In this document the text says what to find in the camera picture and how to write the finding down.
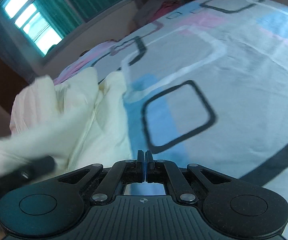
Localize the cream large garment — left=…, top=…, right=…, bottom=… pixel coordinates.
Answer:
left=0, top=67, right=132, bottom=176

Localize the magenta folded clothes pile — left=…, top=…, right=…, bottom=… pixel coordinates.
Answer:
left=133, top=0, right=186, bottom=27

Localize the dark wooden door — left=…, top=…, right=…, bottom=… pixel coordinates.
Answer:
left=0, top=42, right=29, bottom=98

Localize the patterned bed sheet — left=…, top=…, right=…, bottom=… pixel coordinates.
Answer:
left=56, top=0, right=288, bottom=239

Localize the window with green curtain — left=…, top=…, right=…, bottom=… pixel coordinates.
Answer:
left=0, top=0, right=124, bottom=63

